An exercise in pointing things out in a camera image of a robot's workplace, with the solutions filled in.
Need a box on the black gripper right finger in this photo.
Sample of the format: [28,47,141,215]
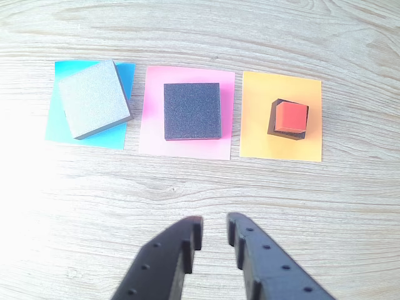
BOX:
[227,212,337,300]

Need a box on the small red cube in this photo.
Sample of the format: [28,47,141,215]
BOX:
[274,102,308,134]

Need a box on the pink paper sheet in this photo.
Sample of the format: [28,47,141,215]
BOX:
[138,65,236,161]

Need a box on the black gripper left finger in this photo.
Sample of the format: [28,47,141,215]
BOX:
[109,215,204,300]

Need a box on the blue paper sheet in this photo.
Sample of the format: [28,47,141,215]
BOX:
[44,60,137,151]

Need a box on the large grey cube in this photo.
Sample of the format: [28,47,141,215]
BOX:
[57,59,134,141]

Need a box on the small black cube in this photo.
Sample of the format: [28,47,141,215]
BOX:
[267,98,310,141]

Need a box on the medium black cube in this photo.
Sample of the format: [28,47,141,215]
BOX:
[163,82,223,141]

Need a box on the orange paper sheet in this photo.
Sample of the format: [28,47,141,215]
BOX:
[239,71,323,163]

